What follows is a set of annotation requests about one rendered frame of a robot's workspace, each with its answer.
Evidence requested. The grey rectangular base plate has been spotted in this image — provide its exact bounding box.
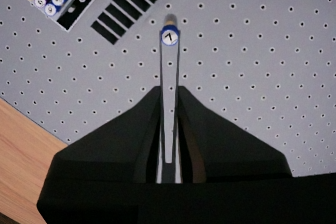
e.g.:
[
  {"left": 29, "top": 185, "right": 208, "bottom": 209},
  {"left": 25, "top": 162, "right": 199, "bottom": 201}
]
[{"left": 0, "top": 0, "right": 336, "bottom": 177}]

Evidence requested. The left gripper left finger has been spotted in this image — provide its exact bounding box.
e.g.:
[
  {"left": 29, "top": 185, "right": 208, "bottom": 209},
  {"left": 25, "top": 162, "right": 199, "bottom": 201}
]
[{"left": 45, "top": 86, "right": 161, "bottom": 183}]

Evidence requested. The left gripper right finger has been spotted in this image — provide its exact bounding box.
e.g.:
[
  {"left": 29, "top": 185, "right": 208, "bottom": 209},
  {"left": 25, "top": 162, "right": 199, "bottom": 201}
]
[{"left": 177, "top": 85, "right": 293, "bottom": 183}]

